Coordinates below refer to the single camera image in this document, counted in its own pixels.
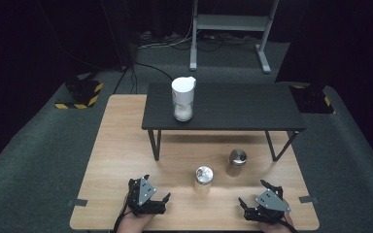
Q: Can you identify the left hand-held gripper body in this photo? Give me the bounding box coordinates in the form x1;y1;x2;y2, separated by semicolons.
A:
126;177;168;217

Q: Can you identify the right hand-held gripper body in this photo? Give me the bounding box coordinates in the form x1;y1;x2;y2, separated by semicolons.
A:
242;183;291;225

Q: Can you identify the black shelf with metal legs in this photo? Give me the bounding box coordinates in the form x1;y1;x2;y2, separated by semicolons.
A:
141;82;307;162

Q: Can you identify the person's right hand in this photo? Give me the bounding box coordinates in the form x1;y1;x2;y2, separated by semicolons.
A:
259;199;295;233

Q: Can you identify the person's left hand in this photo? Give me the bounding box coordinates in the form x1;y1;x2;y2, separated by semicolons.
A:
116;211;157;233

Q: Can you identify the grey tape strip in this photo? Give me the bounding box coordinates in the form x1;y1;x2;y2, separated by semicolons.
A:
297;195;321;205
66;198;88;208

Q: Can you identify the silver-lid jar of pale powder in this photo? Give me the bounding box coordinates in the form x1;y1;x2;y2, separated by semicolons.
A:
192;165;215;195

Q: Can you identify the black and yellow striped base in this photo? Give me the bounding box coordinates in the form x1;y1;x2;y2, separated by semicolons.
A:
288;83;335;115
54;79;104;111

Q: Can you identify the white metal stand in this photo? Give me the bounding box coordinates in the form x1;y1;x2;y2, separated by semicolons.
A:
188;0;280;75

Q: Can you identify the right hand-held gripper cable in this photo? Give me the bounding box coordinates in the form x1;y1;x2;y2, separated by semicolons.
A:
278;216;299;233

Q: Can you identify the hand-held gripper cable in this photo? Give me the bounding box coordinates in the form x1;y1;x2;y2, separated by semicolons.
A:
112;199;130;233
278;216;299;233

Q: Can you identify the left hand-held gripper cable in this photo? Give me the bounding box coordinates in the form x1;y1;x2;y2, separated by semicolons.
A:
112;199;130;233

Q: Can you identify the black floor cable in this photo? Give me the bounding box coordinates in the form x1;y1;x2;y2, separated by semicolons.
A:
113;61;176;95

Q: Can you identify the bundle of floor cables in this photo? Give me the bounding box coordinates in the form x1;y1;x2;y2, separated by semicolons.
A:
137;29;260;52

